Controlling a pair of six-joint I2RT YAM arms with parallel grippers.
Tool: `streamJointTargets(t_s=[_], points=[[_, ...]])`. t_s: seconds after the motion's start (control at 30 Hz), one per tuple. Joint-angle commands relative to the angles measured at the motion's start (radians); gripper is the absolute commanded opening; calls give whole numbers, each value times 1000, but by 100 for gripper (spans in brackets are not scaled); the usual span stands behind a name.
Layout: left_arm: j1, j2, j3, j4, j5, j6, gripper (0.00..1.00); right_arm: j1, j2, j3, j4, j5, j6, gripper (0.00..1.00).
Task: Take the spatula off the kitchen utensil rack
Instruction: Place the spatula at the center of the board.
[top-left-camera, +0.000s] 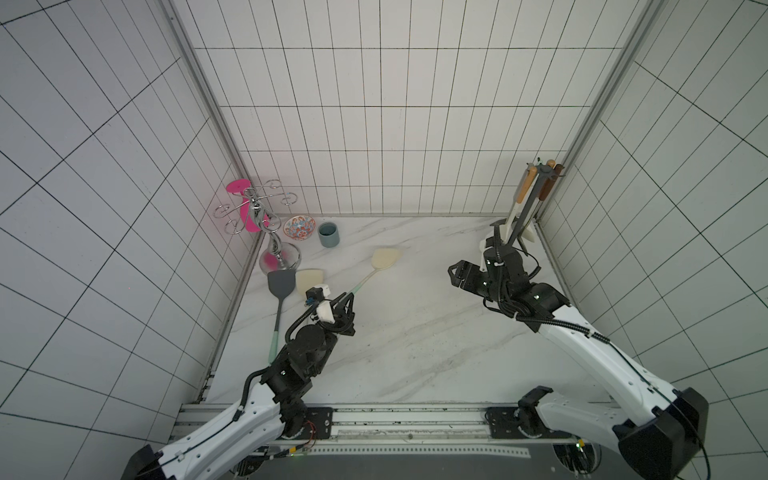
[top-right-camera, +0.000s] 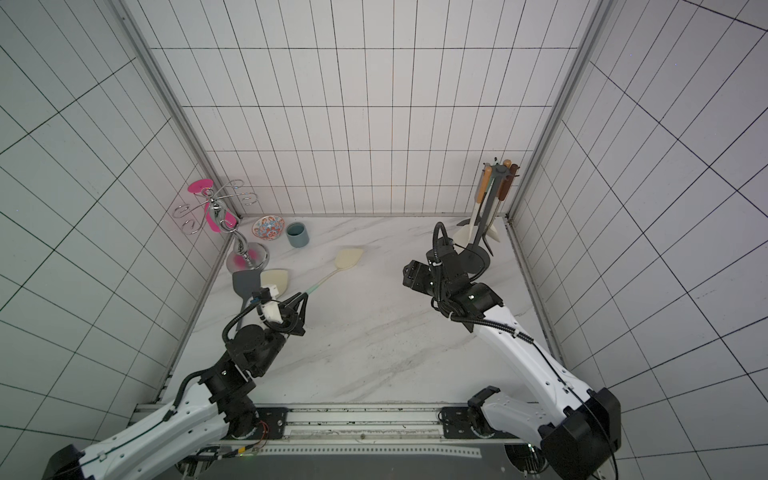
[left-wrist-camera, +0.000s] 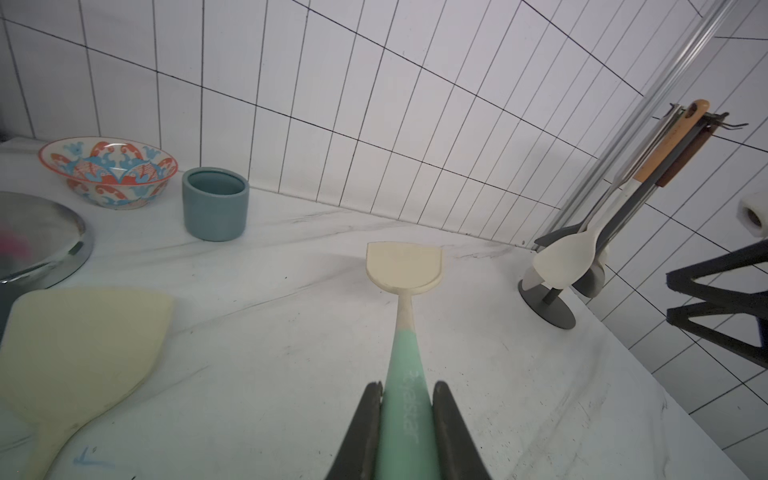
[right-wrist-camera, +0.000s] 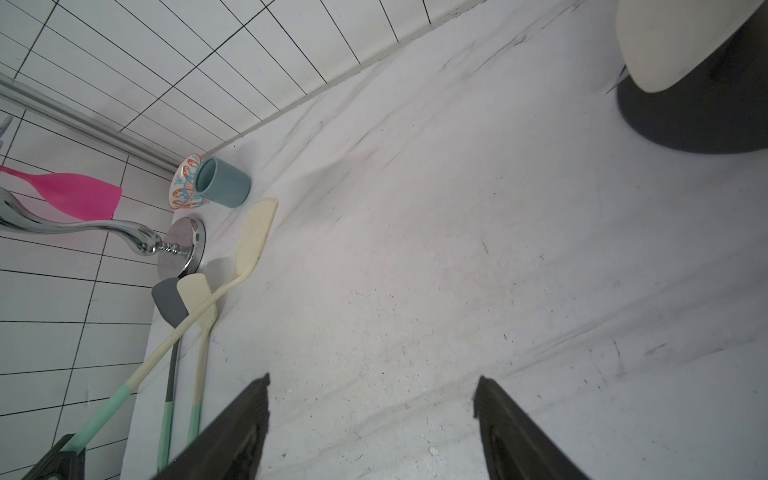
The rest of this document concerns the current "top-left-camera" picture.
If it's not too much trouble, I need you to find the dark grey utensil rack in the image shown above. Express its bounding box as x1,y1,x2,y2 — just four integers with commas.
493,160,551,250

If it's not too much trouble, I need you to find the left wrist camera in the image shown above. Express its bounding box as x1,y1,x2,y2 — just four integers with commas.
305,284,336,325

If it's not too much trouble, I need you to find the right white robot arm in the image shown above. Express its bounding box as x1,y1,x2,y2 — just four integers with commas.
448,237,709,479

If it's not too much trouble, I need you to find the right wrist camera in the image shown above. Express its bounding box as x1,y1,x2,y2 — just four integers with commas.
479,237,497,272

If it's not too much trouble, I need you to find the pink cup on stand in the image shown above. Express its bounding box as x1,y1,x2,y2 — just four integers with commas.
225,179,270,235

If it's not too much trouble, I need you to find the cream slotted turner green handle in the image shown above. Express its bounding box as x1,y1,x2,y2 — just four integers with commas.
351,247,401,294

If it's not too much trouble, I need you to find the teal ceramic cup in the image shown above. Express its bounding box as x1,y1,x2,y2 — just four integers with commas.
317,222,340,248

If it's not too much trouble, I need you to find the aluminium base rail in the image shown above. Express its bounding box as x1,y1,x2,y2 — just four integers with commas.
173,403,601,475

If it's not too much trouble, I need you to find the cream utensil dark wooden handle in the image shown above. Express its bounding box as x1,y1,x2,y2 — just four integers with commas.
521,160,564,242

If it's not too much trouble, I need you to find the grey spatula green handle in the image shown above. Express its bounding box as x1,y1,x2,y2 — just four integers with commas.
267,270,296,363

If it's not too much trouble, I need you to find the chrome cup tree stand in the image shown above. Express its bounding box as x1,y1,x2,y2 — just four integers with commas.
214,179,301,274

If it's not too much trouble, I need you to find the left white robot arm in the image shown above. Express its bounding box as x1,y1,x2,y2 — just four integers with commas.
121,292,355,479

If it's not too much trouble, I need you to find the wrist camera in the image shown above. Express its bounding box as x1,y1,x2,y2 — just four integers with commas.
479,237,497,272
305,284,336,325

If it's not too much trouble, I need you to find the cream spatula green handle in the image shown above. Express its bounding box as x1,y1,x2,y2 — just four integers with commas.
296,269,324,298

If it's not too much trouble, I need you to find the patterned small bowl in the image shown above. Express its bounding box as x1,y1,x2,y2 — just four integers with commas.
283,215,316,241

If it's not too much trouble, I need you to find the cream spoon wooden handle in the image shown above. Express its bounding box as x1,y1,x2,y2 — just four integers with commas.
500,164,538,243

